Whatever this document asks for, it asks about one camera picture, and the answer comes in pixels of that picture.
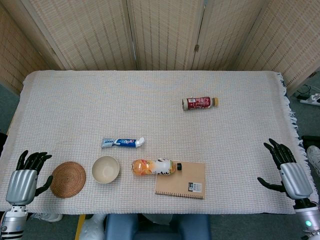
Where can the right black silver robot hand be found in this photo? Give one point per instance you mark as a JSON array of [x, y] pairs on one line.
[[296, 178]]

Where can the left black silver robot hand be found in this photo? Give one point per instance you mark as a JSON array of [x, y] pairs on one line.
[[21, 183]]

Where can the blue white toothpaste tube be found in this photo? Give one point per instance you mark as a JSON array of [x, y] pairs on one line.
[[120, 142]]

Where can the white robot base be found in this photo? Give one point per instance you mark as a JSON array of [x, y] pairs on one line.
[[92, 228]]

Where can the white sneaker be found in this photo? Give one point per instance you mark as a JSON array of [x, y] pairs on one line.
[[48, 217], [314, 156]]

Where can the round woven rattan coaster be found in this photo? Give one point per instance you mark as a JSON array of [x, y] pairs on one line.
[[68, 180]]

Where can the white power strip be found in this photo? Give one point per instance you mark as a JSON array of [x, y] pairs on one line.
[[311, 99]]

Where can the beige bowl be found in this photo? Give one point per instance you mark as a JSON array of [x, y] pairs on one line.
[[105, 170]]

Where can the kraft spiral notebook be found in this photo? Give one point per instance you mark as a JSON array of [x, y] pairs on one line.
[[182, 183]]

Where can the red label drink bottle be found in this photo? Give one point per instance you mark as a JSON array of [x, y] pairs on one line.
[[198, 103]]

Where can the orange juice bottle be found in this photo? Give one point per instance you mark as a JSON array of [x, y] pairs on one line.
[[152, 167]]

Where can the white woven tablecloth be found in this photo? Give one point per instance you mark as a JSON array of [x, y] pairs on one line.
[[150, 112]]

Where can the bamboo folding screen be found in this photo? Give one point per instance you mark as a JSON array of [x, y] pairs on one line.
[[162, 32]]

